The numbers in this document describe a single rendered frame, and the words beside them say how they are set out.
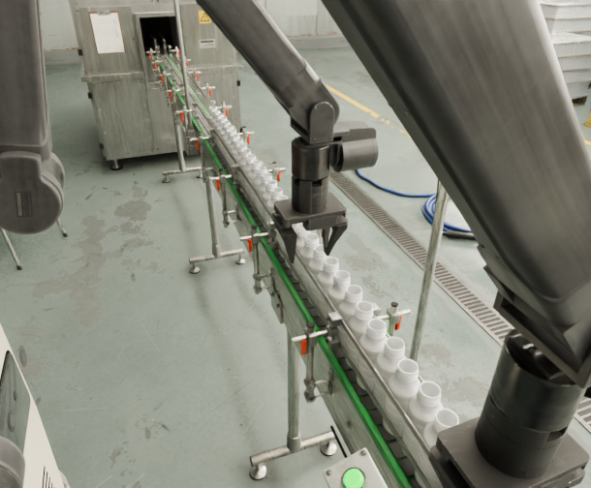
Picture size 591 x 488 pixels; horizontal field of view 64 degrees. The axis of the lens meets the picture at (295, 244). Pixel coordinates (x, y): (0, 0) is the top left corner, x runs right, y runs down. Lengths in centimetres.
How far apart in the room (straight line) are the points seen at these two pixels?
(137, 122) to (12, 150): 410
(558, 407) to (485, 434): 7
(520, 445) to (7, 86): 58
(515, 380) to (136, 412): 214
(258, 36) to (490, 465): 50
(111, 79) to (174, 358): 274
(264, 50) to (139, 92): 404
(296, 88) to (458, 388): 205
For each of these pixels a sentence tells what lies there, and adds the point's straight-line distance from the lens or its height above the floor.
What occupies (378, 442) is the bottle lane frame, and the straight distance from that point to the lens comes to 99.
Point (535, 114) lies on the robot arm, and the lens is 21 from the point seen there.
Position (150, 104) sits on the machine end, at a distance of 467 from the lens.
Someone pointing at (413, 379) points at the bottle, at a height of 115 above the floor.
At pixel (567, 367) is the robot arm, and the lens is 34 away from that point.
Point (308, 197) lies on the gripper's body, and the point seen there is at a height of 148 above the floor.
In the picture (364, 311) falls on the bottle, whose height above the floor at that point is 114.
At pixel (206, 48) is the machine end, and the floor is 104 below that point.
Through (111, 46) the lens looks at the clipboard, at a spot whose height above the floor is 110.
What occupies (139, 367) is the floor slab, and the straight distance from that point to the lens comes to 259.
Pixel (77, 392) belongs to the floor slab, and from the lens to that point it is 258.
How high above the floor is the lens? 180
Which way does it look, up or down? 32 degrees down
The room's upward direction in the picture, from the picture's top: straight up
